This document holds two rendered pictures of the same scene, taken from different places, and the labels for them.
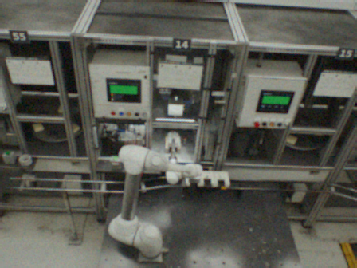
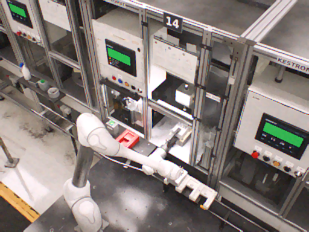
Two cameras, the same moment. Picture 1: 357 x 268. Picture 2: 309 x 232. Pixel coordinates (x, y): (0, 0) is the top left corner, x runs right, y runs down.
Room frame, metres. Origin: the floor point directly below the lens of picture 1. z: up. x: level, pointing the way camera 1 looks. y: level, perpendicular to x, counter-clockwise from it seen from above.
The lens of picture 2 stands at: (0.85, -0.90, 2.83)
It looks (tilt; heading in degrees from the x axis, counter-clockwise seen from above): 45 degrees down; 39
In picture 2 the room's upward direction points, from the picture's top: straight up
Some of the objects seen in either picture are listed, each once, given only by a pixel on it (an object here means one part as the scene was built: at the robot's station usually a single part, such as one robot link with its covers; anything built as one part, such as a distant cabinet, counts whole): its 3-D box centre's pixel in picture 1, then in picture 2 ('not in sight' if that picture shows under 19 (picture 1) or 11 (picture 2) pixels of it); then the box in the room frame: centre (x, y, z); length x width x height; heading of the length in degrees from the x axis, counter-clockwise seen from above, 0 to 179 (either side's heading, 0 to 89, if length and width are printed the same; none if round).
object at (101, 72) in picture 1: (122, 84); (130, 52); (2.16, 0.41, 1.60); 0.42 x 0.29 x 0.46; 93
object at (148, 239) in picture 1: (149, 238); (87, 214); (1.35, 0.11, 0.85); 0.18 x 0.16 x 0.22; 74
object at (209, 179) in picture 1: (206, 180); (189, 189); (1.95, -0.31, 0.84); 0.36 x 0.14 x 0.10; 93
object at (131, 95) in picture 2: (121, 120); (119, 88); (2.02, 0.40, 1.37); 0.36 x 0.04 x 0.04; 93
